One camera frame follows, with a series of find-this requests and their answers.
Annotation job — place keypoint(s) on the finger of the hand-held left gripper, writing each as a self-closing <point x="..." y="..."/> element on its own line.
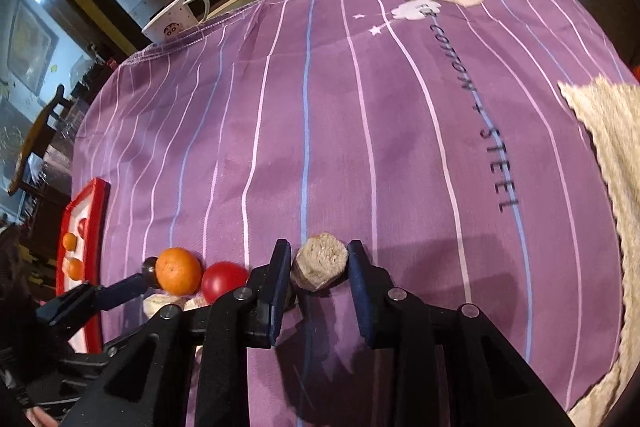
<point x="120" y="293"/>

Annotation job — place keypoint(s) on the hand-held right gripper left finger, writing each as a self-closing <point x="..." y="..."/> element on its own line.
<point x="280" y="292"/>

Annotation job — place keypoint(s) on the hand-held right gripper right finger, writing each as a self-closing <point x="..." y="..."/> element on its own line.
<point x="361" y="297"/>

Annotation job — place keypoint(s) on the brown cut food piece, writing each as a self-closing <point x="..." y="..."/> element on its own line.
<point x="320" y="262"/>

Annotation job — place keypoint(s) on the red rimmed white tray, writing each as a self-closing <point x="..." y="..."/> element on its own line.
<point x="97" y="232"/>

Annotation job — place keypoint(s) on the small dark round fruit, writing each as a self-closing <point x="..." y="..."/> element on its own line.
<point x="150" y="268"/>

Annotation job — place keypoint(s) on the pale bread pieces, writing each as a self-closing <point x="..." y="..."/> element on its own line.
<point x="157" y="303"/>

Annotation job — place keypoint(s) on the small orange tangerine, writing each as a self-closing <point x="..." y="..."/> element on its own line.
<point x="75" y="268"/>
<point x="69" y="241"/>

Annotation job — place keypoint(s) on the white garlic piece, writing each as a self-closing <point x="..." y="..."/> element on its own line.
<point x="195" y="304"/>

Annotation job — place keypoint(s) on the small red tomato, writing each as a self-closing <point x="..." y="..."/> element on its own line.
<point x="82" y="225"/>

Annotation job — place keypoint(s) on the purple striped cloth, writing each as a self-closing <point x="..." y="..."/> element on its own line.
<point x="400" y="132"/>

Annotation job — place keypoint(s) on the wooden chair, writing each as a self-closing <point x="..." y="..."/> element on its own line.
<point x="30" y="147"/>

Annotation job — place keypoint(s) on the white printed mug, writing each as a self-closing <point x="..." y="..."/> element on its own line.
<point x="175" y="19"/>

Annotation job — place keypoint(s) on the beige knitted cloth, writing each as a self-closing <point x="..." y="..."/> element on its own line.
<point x="620" y="147"/>

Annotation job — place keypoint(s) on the red object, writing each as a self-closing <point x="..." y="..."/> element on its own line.
<point x="636" y="73"/>

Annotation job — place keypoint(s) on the framed wall picture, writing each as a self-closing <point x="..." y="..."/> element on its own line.
<point x="30" y="42"/>

